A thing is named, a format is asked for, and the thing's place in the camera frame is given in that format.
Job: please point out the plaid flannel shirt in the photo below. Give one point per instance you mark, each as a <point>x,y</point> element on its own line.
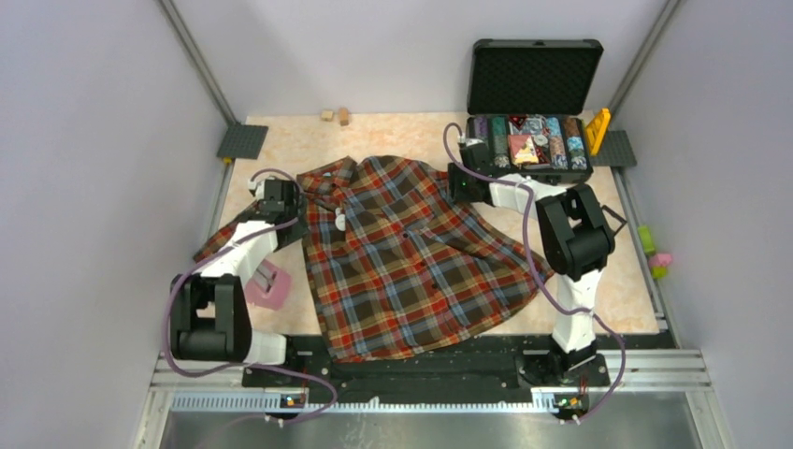
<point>413,271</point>

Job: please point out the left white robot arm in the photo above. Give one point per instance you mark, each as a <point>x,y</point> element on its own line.
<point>208,317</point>

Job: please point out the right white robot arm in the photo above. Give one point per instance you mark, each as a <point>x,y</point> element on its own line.
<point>575,237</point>

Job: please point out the black brooch display tray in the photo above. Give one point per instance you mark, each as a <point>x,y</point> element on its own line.
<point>614,219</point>

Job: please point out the wooden block right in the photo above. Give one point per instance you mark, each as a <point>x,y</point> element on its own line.
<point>344,116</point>

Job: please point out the pink metronome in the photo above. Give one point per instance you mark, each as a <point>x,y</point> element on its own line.
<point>268,287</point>

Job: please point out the left grey baseplate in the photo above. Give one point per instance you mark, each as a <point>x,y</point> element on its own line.
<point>242,141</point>

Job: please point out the grey baseplate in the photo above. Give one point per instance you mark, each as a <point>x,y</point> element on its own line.
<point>242,141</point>
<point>615,151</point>

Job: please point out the black poker chip case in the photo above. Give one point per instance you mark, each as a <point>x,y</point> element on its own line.
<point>524,101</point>

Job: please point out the yellow plastic toy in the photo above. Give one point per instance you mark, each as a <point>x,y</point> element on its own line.
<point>596,130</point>

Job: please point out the right grey baseplate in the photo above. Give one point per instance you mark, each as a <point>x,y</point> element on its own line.
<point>615,151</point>

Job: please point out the green pink toy pieces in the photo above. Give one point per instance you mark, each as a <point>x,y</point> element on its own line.
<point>658,262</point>

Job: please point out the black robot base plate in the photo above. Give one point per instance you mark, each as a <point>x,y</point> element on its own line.
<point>482,370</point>

